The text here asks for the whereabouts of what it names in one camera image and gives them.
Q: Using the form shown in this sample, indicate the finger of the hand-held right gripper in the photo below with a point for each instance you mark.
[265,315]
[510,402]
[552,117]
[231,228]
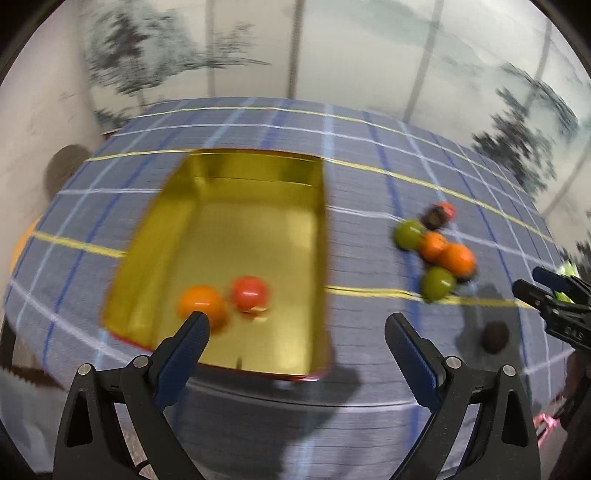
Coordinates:
[554,276]
[535,295]

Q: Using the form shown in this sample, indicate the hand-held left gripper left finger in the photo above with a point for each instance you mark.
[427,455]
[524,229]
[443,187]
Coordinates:
[184,353]

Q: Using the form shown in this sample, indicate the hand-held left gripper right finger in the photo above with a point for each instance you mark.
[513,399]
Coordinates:
[413,355]

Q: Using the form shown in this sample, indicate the orange tangerine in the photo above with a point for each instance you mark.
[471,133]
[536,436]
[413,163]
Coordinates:
[430,244]
[202,304]
[458,261]

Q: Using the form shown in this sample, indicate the red and gold tin box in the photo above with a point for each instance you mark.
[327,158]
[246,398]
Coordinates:
[240,240]

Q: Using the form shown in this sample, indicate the green tissue pack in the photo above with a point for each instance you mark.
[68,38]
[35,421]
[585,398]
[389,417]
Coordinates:
[569,268]

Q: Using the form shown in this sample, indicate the dark dried date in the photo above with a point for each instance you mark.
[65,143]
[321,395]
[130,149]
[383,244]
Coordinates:
[495,337]
[433,218]

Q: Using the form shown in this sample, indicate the green lime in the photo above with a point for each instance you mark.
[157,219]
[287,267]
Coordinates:
[407,234]
[436,282]

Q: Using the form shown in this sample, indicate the red tomato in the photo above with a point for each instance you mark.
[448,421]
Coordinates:
[249,293]
[447,209]

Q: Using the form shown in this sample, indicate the pink plastic object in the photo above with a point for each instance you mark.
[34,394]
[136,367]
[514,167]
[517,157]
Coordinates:
[545,422]

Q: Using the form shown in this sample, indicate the blue plaid tablecloth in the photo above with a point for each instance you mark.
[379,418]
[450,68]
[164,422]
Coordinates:
[369,194]

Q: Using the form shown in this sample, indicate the orange object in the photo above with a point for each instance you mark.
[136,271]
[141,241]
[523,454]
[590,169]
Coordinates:
[22,242]

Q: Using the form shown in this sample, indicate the brown round object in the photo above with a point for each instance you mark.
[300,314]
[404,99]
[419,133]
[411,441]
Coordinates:
[64,168]

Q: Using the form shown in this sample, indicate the landscape painted folding screen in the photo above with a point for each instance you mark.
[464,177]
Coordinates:
[369,46]

